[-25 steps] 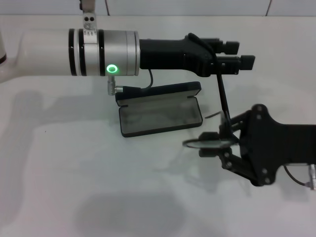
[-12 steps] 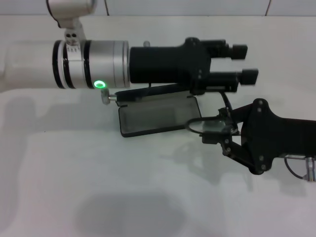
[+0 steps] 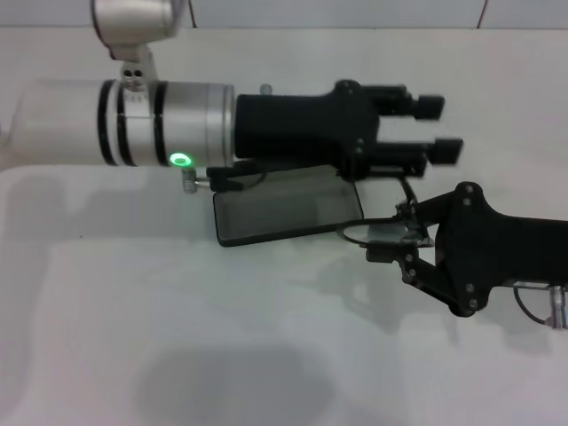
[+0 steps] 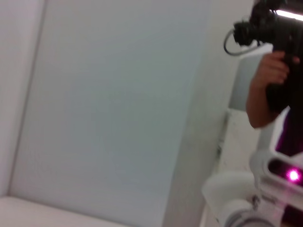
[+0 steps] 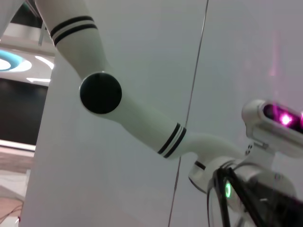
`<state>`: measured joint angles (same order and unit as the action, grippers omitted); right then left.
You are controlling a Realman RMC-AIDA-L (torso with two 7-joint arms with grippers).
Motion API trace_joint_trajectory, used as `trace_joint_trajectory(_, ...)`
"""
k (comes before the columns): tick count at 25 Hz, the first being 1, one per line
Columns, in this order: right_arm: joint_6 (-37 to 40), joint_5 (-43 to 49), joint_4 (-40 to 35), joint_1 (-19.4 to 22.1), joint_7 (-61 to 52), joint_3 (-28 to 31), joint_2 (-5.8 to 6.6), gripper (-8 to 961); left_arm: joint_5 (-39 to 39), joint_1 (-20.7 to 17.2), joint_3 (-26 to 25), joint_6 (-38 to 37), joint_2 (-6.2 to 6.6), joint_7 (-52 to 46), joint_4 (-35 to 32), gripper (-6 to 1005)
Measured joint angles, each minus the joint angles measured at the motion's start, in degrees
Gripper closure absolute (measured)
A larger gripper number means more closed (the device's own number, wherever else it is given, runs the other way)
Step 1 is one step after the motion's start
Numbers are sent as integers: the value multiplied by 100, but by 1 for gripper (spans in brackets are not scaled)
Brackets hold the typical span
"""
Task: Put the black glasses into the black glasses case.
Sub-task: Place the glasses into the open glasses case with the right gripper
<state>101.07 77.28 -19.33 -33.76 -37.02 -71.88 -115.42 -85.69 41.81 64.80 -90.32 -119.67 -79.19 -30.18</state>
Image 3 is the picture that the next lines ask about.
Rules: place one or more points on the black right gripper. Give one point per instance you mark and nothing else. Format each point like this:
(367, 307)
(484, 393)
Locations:
(510, 248)

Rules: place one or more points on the black glasses case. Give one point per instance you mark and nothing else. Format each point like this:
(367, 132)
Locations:
(275, 213)

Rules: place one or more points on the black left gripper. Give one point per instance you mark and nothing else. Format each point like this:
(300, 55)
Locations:
(302, 128)

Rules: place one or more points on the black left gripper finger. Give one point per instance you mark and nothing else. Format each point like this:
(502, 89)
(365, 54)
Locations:
(449, 152)

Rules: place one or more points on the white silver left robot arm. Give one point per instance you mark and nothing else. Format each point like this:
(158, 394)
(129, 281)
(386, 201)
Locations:
(133, 124)

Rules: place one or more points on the black glasses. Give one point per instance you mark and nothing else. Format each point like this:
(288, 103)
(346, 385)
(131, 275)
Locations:
(390, 231)

